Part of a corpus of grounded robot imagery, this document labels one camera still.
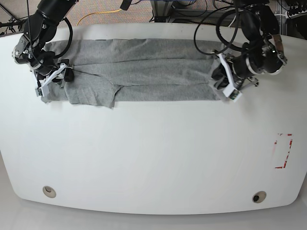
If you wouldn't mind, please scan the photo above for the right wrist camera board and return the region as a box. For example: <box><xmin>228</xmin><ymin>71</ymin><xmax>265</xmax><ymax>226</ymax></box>
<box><xmin>35</xmin><ymin>86</ymin><xmax>49</xmax><ymax>97</ymax></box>

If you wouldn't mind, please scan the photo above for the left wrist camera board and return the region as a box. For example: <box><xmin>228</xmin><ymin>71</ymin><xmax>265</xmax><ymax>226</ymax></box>
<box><xmin>223</xmin><ymin>88</ymin><xmax>242</xmax><ymax>103</ymax></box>

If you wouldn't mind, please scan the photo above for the yellow cable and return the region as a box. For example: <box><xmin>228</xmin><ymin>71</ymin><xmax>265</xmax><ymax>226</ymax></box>
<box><xmin>77</xmin><ymin>9</ymin><xmax>120</xmax><ymax>26</ymax></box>

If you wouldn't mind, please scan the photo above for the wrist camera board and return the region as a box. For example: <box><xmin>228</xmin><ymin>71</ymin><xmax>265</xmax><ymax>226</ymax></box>
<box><xmin>223</xmin><ymin>88</ymin><xmax>242</xmax><ymax>103</ymax></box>
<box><xmin>35</xmin><ymin>86</ymin><xmax>49</xmax><ymax>97</ymax></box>

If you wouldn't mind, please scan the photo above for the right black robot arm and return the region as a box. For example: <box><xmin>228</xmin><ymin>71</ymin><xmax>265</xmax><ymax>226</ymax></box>
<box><xmin>12</xmin><ymin>0</ymin><xmax>77</xmax><ymax>97</ymax></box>

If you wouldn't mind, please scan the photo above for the right table grommet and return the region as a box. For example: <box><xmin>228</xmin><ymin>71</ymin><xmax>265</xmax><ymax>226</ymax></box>
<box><xmin>252</xmin><ymin>191</ymin><xmax>267</xmax><ymax>204</ymax></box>

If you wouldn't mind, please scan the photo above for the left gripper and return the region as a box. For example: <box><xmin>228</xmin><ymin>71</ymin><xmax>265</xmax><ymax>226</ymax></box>
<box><xmin>208</xmin><ymin>43</ymin><xmax>287</xmax><ymax>101</ymax></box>

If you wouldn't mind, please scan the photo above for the table grommet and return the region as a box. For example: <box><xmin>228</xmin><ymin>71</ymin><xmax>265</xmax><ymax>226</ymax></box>
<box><xmin>43</xmin><ymin>186</ymin><xmax>56</xmax><ymax>198</ymax></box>
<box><xmin>252</xmin><ymin>191</ymin><xmax>267</xmax><ymax>204</ymax></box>

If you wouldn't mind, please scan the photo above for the grey T-shirt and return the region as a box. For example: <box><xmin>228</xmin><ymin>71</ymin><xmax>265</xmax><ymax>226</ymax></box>
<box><xmin>42</xmin><ymin>39</ymin><xmax>219</xmax><ymax>108</ymax></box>

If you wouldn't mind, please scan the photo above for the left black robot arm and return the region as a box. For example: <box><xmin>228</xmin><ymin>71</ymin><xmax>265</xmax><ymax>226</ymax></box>
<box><xmin>194</xmin><ymin>0</ymin><xmax>287</xmax><ymax>102</ymax></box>

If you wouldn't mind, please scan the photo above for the left table grommet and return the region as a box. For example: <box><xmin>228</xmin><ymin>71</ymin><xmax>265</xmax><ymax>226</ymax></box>
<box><xmin>43</xmin><ymin>186</ymin><xmax>56</xmax><ymax>198</ymax></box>

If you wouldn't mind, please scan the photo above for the red tape rectangle marking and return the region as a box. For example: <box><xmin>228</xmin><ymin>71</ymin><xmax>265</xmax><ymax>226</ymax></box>
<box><xmin>272</xmin><ymin>133</ymin><xmax>293</xmax><ymax>169</ymax></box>

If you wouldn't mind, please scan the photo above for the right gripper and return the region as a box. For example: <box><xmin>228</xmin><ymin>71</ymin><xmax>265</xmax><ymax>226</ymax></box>
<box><xmin>12</xmin><ymin>49</ymin><xmax>74</xmax><ymax>88</ymax></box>

